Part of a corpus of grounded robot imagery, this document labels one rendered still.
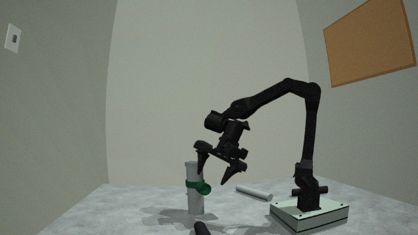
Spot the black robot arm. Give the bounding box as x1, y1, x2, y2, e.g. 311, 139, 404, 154
204, 78, 321, 212

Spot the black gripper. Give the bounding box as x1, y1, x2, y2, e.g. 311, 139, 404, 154
193, 134, 247, 185

